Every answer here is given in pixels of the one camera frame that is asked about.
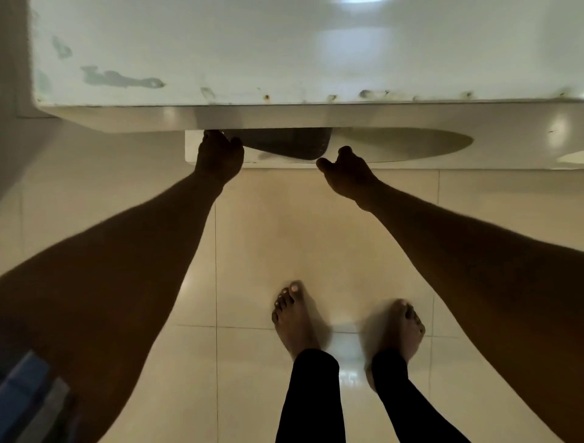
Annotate person's left hand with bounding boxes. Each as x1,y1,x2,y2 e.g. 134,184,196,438
193,130,245,186

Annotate person's right hand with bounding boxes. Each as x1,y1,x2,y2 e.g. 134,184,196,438
316,145,382,212

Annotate grey perforated plastic basket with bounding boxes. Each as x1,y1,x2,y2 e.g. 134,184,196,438
223,127,332,161

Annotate person's right forearm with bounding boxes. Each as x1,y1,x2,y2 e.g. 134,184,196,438
363,180,584,443

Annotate person's left forearm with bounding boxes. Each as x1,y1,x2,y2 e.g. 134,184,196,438
0,171,225,443

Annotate person's left foot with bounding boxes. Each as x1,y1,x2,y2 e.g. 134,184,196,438
271,281,322,361

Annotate person's foot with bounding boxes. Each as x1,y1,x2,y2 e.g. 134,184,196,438
271,281,322,361
364,299,426,393

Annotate person's right foot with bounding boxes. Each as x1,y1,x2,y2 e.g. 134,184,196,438
364,299,426,393

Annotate person's left leg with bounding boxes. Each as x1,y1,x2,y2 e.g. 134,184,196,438
275,349,346,443

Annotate person's leg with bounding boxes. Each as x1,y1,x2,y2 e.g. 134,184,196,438
370,349,471,443
275,349,346,443

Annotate person's right leg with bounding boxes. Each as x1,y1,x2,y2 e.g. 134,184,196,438
370,349,471,443

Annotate white table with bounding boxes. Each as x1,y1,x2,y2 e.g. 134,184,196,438
29,0,584,170

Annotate blue plaid shirt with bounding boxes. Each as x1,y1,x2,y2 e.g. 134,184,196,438
0,349,78,443

